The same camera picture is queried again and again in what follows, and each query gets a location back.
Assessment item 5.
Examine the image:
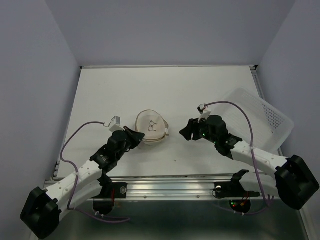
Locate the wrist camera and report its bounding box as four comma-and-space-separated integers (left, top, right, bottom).
103, 116, 125, 133
197, 104, 212, 123

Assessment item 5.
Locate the aluminium mounting rail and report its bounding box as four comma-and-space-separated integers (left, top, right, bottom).
44, 174, 283, 201

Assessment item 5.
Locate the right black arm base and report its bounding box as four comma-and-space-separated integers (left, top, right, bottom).
211, 170, 260, 215

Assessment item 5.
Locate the white mesh laundry bag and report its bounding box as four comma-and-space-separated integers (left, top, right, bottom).
134, 109, 169, 146

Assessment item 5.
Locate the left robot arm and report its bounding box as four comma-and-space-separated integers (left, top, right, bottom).
20, 127, 145, 240

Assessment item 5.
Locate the white perforated plastic basket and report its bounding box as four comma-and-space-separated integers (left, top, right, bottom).
212, 88, 294, 153

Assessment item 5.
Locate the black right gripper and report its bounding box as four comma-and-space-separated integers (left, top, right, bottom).
177, 115, 218, 144

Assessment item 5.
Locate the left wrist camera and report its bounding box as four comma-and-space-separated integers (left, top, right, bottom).
103, 116, 125, 133

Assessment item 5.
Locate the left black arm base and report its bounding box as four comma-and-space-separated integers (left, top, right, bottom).
92, 175, 128, 217

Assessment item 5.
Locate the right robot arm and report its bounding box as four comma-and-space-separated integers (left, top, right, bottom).
179, 115, 320, 210

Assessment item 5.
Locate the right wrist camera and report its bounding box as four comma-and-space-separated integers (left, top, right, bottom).
197, 104, 212, 123

